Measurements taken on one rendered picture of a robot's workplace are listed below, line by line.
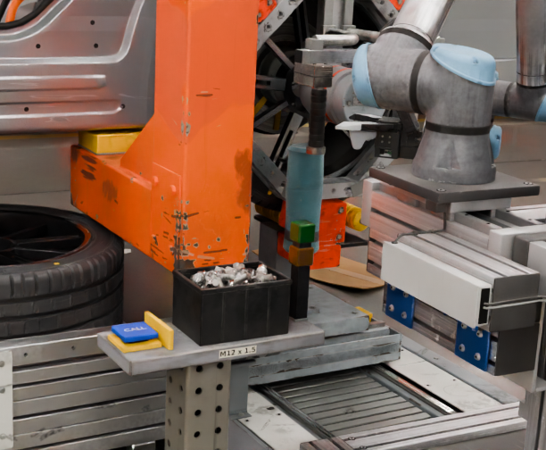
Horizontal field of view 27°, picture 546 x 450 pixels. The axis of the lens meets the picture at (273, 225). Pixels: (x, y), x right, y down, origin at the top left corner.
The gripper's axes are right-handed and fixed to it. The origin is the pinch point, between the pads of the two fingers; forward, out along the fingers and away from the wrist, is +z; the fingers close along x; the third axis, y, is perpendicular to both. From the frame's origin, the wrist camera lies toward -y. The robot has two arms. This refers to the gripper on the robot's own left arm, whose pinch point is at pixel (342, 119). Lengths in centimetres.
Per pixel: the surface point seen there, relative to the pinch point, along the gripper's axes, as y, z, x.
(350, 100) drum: -2.4, 0.9, 13.0
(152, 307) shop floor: 83, 77, 87
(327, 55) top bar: -13.5, 4.7, 2.8
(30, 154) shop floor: 84, 229, 294
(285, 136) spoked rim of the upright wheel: 10.6, 20.1, 29.1
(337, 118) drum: 2.6, 4.2, 16.0
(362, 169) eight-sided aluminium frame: 19.1, 1.4, 39.0
